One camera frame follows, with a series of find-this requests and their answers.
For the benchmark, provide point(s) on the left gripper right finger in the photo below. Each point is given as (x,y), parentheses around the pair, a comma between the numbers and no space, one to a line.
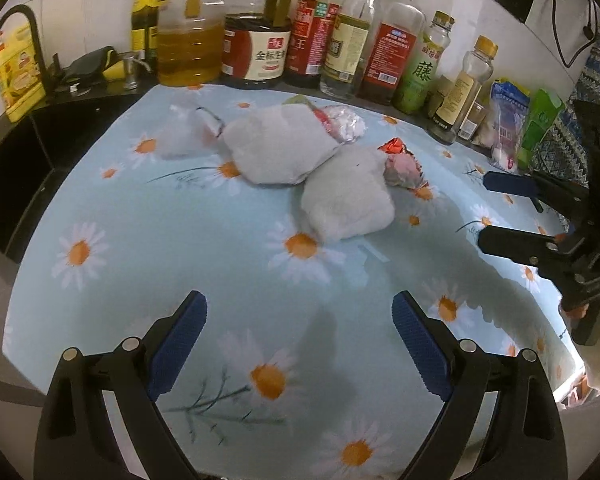
(524,438)

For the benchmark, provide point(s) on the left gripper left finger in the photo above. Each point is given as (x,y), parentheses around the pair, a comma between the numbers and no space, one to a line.
(75,439)

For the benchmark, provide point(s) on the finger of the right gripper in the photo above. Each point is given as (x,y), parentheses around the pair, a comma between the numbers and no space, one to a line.
(511,184)
(519,246)

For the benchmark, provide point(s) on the red pink snack wrapper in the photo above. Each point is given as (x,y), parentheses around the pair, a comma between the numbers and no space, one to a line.
(402,167)

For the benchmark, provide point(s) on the white towel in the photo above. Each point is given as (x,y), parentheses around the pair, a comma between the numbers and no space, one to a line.
(347,196)
(279,144)

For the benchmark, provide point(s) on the silver plastic ball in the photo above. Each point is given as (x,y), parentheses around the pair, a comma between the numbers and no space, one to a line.
(341,122)

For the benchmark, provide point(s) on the clear plastic bag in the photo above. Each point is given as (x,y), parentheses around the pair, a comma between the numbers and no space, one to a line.
(188,132)

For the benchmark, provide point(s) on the black kitchen faucet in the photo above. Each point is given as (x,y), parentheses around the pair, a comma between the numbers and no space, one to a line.
(29,19)

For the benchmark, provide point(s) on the brown paste jar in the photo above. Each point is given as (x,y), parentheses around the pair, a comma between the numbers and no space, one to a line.
(472,121)

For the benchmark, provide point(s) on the green package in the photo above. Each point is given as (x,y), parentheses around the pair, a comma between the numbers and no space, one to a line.
(545,105)

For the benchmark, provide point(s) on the blue white salt bag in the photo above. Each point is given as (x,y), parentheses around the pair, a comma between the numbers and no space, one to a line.
(509,109)

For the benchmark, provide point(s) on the small sesame oil bottle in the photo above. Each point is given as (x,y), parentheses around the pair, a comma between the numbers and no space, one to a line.
(477,69)

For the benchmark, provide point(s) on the green label oil bottle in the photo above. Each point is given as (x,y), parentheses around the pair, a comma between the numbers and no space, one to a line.
(422,64)

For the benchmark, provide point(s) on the dark vinegar bottle red label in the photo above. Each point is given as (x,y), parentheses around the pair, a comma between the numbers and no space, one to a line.
(396,37)

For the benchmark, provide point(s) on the clear vinegar bottle yellow cap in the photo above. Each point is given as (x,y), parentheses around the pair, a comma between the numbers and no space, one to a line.
(346,45)

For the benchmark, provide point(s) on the blue daisy tablecloth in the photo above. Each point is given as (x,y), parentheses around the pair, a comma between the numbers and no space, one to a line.
(299,372)

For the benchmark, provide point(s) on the red label sauce bottle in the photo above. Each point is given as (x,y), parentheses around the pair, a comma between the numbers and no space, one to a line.
(311,29)

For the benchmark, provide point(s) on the soy sauce jug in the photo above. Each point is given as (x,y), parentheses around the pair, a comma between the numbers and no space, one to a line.
(255,46)

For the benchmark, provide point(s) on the cooking oil jug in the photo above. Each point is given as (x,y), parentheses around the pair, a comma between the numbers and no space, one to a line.
(189,42)

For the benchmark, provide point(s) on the black cloth by sink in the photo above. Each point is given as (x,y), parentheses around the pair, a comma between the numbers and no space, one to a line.
(91,70)

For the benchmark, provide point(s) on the yellow detergent bottle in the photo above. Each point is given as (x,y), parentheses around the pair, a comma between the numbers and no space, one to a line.
(21,86)

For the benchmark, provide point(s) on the green glass bottle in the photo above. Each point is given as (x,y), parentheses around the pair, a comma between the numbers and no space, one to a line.
(144,23)

